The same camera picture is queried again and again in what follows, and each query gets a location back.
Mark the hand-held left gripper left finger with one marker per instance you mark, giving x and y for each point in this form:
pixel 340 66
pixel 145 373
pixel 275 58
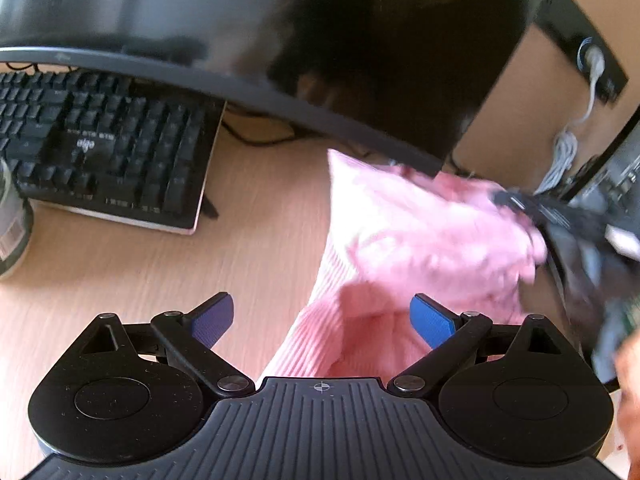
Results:
pixel 216 316

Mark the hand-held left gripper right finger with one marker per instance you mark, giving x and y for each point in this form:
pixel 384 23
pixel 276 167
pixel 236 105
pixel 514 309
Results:
pixel 429 321

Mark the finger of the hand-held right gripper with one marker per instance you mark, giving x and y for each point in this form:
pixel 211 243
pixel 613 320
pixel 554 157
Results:
pixel 520 203

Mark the pink ribbed garment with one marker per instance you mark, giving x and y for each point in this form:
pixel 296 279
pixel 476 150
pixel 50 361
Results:
pixel 420 240

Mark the person's right hand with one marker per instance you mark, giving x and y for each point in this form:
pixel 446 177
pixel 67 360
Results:
pixel 630 400

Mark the dark computer case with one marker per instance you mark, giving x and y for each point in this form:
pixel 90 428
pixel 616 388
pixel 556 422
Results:
pixel 612 170

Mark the black socket panel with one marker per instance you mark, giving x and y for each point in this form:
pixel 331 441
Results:
pixel 607 72

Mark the black mechanical keyboard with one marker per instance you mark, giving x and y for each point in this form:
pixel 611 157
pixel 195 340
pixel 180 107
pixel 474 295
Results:
pixel 105 150

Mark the clear plastic jar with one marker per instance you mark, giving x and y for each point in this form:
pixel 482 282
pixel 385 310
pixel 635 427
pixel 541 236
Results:
pixel 11 230

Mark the black computer monitor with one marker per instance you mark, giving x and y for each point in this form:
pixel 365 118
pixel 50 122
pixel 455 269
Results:
pixel 300 35

